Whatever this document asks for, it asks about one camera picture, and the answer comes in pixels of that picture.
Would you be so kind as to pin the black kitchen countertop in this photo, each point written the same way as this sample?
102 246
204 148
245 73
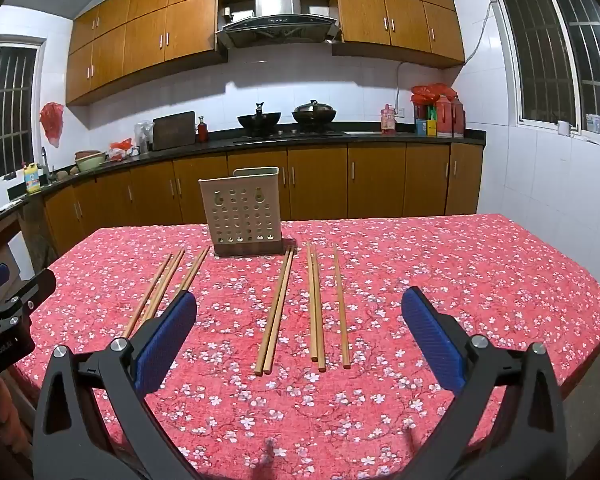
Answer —
370 137

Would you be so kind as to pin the white plastic container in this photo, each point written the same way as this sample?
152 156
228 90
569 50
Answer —
595 124

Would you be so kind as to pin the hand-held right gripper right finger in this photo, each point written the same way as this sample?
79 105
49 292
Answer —
432 340

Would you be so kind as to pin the red floral tablecloth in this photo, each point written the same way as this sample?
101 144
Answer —
430 270

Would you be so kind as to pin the red plastic bag on hook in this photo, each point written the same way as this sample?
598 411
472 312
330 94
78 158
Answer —
52 120

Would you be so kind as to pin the black wok with lid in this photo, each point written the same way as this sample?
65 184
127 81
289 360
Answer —
314 112

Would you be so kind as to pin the metal faucet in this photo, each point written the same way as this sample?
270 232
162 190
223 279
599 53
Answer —
44 160

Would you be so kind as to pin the small red bottle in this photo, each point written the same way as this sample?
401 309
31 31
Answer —
203 131

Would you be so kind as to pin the white cup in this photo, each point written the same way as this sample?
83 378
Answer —
564 128

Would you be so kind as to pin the crumpled red plastic bag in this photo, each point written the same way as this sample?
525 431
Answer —
430 92

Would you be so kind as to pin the wooden chopstick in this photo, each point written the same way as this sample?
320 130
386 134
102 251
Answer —
341 305
147 296
281 305
195 267
272 310
311 305
165 282
319 320

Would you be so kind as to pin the barred window with white frame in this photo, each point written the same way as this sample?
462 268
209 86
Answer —
10 110

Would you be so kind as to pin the yellow detergent bottle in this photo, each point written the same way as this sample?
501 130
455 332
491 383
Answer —
32 180

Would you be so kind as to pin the clear plastic bag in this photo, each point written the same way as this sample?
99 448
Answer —
143 137

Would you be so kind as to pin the green bowl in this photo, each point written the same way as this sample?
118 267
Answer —
91 161

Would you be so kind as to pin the dark wooden cutting board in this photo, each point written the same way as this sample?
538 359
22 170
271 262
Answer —
174 131

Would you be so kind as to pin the black gas stove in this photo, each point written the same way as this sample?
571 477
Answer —
290 134

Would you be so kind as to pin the pink plastic bottle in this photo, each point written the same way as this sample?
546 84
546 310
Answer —
388 121

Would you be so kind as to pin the person's left hand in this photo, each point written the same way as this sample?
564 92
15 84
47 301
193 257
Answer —
12 400

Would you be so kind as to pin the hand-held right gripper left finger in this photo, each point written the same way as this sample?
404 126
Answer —
165 340

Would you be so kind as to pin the green yellow packet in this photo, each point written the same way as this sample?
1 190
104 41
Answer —
432 122

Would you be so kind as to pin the steel range hood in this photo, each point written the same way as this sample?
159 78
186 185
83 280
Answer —
275 25

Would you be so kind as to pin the large barred window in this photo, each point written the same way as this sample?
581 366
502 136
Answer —
545 45

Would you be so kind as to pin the red white plastic bag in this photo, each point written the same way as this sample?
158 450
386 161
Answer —
120 150

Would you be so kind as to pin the blue box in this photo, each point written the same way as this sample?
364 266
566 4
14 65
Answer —
421 127

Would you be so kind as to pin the wooden lower kitchen cabinets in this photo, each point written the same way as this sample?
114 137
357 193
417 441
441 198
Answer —
380 180

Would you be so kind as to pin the beige perforated utensil holder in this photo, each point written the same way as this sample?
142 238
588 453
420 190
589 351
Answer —
207 185

